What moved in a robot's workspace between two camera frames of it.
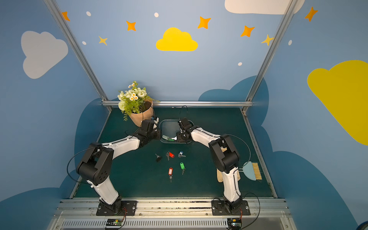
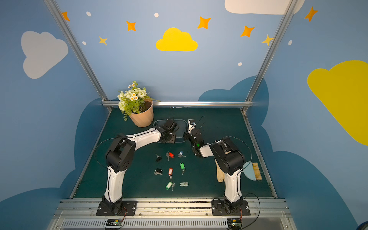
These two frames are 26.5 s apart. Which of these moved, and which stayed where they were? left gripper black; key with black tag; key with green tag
Moved: left gripper black
Stayed: key with green tag; key with black tag
